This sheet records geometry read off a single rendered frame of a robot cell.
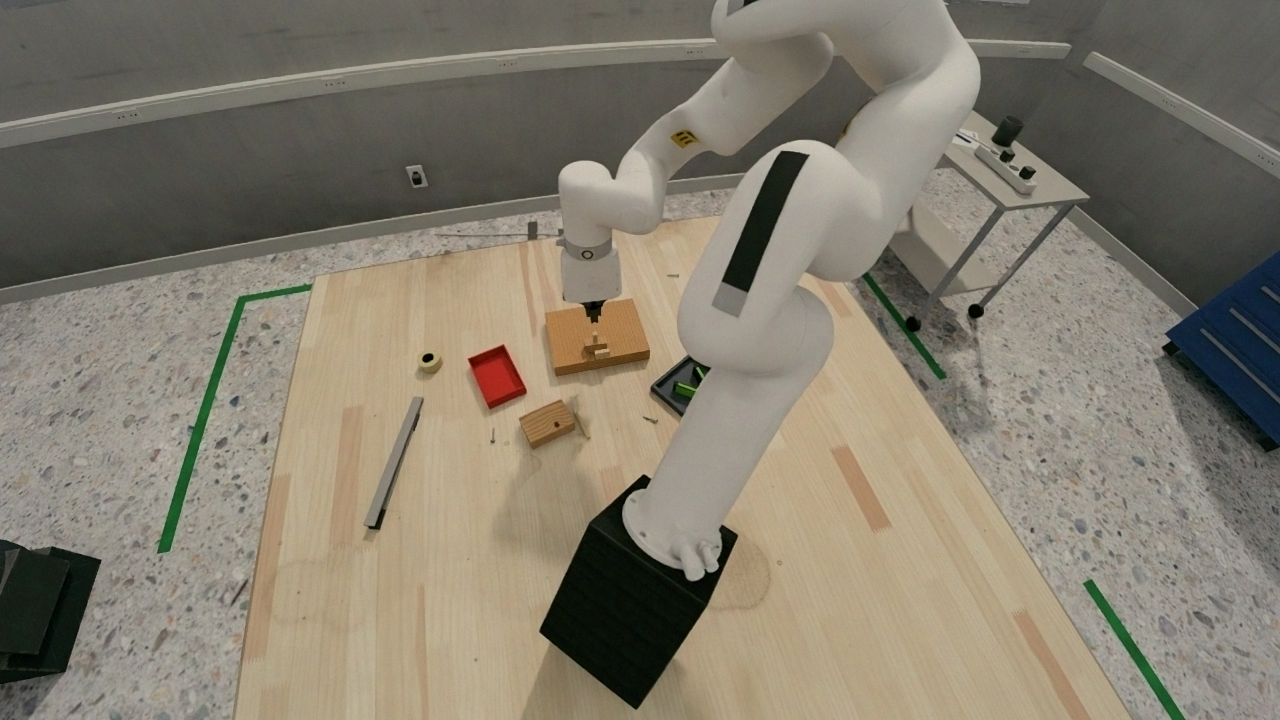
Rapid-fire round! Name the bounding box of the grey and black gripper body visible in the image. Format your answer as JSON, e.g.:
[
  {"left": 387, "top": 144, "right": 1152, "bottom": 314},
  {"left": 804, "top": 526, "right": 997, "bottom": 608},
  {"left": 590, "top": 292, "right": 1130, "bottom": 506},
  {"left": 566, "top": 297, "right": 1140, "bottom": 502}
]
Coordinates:
[{"left": 561, "top": 240, "right": 622, "bottom": 304}]

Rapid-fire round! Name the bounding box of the red open tray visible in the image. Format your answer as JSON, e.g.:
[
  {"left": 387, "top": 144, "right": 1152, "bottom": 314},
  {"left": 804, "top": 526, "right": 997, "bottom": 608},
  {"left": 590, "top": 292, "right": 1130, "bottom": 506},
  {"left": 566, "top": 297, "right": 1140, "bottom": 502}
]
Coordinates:
[{"left": 468, "top": 345, "right": 527, "bottom": 409}]

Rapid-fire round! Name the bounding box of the grey long flat bar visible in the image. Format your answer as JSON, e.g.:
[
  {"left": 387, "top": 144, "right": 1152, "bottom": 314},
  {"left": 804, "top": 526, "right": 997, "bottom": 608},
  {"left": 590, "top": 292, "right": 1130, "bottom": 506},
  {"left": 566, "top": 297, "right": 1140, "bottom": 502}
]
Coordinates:
[{"left": 364, "top": 396, "right": 424, "bottom": 530}]

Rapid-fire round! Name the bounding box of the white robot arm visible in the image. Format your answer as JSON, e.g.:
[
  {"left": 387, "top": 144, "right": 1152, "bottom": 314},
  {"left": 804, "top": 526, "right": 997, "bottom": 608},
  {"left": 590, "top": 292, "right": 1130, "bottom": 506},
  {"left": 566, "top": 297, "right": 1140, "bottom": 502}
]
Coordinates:
[{"left": 556, "top": 0, "right": 980, "bottom": 582}]

